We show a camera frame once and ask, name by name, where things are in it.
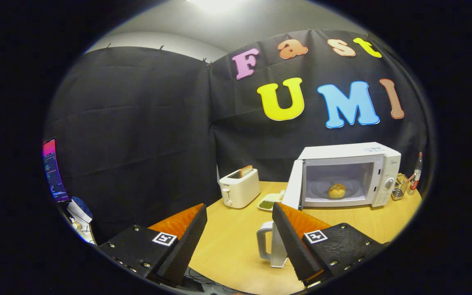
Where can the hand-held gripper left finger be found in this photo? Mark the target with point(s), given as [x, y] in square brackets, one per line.
[187, 246]

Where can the clear plastic water bottle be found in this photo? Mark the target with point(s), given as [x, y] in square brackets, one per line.
[416, 176]

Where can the cream toaster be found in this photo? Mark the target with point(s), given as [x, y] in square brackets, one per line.
[240, 190]

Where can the ceiling light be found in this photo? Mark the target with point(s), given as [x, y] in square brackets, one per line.
[217, 5]

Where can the white and blue device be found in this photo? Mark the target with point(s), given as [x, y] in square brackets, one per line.
[81, 211]

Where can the golden bread bun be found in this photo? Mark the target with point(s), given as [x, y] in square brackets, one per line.
[337, 191]

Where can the white microwave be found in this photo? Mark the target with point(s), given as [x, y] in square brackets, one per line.
[342, 151]

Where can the divided dish of beans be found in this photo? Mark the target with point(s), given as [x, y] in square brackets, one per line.
[266, 203]

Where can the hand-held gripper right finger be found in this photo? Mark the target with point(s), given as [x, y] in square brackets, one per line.
[293, 246]

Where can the computer monitor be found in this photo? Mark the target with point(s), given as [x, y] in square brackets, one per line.
[53, 172]

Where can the toast slice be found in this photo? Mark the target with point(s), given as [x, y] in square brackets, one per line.
[246, 171]

